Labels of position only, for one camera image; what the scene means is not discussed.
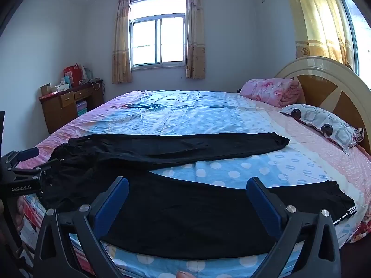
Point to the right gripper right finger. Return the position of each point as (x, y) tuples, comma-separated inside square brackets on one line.
[(319, 256)]

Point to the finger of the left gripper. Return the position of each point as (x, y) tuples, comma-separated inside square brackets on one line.
[(27, 154), (43, 170)]

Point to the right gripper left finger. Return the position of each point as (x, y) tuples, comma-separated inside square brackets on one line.
[(54, 255)]

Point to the black pants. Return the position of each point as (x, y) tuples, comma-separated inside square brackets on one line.
[(163, 217)]

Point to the person left hand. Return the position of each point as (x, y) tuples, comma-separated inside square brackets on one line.
[(19, 214)]

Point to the brown wooden desk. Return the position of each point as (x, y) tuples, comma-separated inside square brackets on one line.
[(60, 108)]

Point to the boxes on desk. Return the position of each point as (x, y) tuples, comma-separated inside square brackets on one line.
[(61, 87)]

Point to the red gift bag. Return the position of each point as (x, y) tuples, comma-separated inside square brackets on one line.
[(74, 74)]

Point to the blue pink bed sheet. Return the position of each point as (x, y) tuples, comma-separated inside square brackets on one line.
[(309, 157)]

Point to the left yellow curtain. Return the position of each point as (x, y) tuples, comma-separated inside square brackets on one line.
[(121, 61)]

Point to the grey patterned pillow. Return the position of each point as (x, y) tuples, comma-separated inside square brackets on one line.
[(328, 124)]

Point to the cream wooden headboard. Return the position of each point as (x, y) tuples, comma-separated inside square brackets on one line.
[(334, 87)]

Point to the back window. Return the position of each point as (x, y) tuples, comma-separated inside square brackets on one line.
[(157, 33)]

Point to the right yellow curtain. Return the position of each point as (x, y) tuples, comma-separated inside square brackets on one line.
[(194, 46)]

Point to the side yellow curtain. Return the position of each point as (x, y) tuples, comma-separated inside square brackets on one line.
[(322, 29)]

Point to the side window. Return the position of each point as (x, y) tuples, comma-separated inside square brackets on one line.
[(361, 37)]

